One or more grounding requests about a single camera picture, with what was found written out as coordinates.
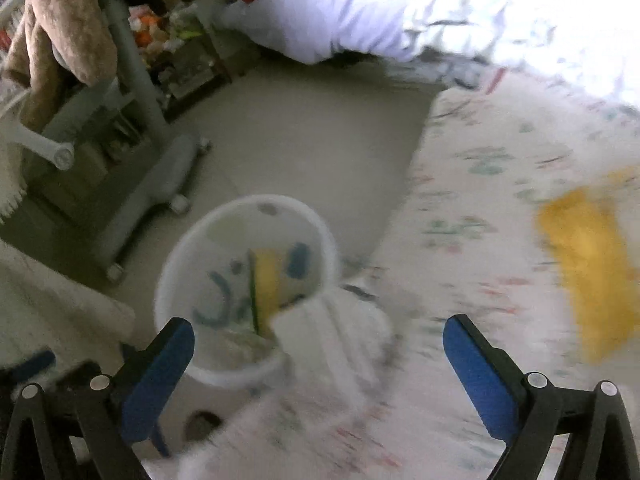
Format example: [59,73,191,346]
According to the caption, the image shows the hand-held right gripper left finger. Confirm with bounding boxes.
[0,317,196,480]

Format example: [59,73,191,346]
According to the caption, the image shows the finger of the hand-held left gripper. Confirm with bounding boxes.
[0,350,58,386]

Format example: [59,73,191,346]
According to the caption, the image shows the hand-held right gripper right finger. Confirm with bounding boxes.
[442,314,640,480]

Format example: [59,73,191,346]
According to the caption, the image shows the white plastic bin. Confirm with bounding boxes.
[154,194,343,388]

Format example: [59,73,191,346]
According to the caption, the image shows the yellow packet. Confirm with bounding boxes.
[249,247,284,336]

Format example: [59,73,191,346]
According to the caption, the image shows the yellow tissue pack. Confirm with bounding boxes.
[535,167,640,363]

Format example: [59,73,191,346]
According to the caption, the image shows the blue flat stick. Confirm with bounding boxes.
[150,422,172,458]

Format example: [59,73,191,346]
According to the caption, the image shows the printed play mat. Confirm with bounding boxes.
[177,67,640,480]

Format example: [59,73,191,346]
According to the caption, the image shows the white fringed cloth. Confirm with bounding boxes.
[0,132,29,226]

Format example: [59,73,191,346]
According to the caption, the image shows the blue wrapper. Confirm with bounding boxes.
[287,242,312,281]

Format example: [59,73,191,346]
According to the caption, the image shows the grey wheeled chair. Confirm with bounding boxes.
[0,0,212,282]

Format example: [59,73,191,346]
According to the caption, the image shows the dark nightstand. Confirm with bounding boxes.
[150,35,233,122]

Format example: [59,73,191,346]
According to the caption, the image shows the brown plush blanket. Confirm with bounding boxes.
[0,0,201,131]

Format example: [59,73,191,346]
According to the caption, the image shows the orange plush toy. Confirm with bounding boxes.
[127,5,166,48]

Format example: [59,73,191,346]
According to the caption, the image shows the green white plush toy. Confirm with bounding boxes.
[167,6,207,52]

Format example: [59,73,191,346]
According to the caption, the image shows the plaid quilt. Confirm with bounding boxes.
[400,0,640,116]

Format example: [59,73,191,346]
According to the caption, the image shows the bed with purple sheet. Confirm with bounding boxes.
[217,0,481,67]

